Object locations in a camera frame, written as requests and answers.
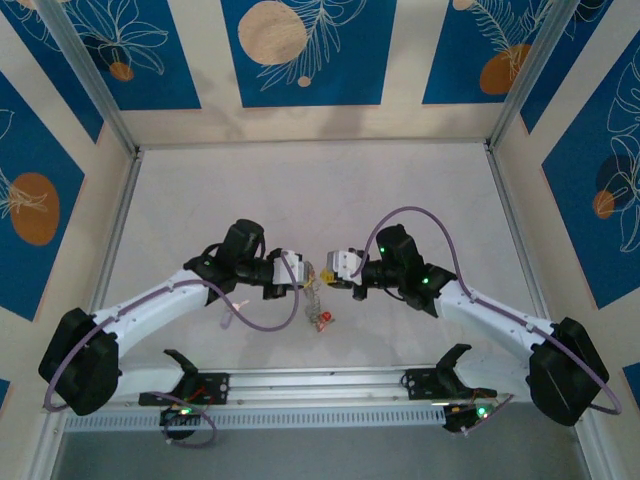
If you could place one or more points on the red white key tag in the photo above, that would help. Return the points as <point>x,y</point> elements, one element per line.
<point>326,316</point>

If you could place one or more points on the silver metal key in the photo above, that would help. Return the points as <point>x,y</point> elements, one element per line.
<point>243,303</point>

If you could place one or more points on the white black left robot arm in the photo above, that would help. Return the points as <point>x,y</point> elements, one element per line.
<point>150,305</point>

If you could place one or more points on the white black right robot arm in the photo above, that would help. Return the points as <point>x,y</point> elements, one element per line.
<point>490,310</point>

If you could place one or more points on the right base circuit board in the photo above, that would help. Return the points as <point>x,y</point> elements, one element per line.
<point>470,414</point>

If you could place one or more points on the base circuit board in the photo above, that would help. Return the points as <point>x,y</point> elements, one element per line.
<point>470,414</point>
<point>177,414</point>

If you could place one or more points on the left base circuit board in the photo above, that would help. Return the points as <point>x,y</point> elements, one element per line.
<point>177,414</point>

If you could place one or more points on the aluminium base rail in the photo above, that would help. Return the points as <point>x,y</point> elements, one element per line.
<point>320,385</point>

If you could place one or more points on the aluminium table side rail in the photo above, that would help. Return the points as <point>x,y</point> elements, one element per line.
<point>515,225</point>
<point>117,225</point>

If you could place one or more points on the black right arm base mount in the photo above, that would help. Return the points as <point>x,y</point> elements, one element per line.
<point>440,380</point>

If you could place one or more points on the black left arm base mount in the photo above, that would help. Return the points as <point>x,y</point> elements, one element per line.
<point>190,382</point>

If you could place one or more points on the blue floral wall panel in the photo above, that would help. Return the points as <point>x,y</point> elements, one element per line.
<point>170,60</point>
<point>590,50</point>
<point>350,75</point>
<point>450,60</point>
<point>575,200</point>
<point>30,30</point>
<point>30,150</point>

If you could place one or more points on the aluminium frame post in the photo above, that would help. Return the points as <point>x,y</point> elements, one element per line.
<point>95,80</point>
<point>540,75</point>

